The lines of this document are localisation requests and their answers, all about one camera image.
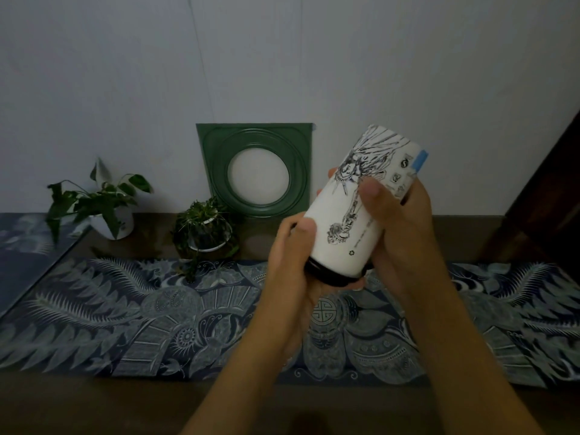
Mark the person's left hand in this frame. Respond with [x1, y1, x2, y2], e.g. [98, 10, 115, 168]
[260, 212, 366, 345]

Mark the person's right hand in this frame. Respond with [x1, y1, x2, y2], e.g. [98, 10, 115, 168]
[316, 166, 451, 308]

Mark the white illustrated paper canister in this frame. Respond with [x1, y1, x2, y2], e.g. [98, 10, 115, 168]
[303, 124, 429, 287]

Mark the person's left forearm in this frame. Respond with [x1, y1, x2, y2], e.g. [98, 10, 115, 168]
[180, 308, 318, 435]

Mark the person's right forearm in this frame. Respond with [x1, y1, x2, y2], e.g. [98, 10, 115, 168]
[399, 267, 546, 435]

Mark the small plant in glass bowl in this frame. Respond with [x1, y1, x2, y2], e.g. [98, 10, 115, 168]
[172, 197, 241, 282]

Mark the dark wooden furniture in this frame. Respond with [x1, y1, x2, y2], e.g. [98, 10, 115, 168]
[478, 111, 580, 283]

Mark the blue patterned table runner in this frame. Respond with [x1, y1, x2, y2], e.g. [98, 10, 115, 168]
[0, 256, 580, 389]

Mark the leafy plant in white pot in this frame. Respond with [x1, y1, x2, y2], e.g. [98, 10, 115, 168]
[45, 157, 154, 244]

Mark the blue patterned flat board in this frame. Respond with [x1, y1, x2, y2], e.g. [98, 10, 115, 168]
[0, 214, 89, 318]

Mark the green square round-hole frame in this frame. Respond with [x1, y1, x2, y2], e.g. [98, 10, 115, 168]
[196, 123, 314, 219]

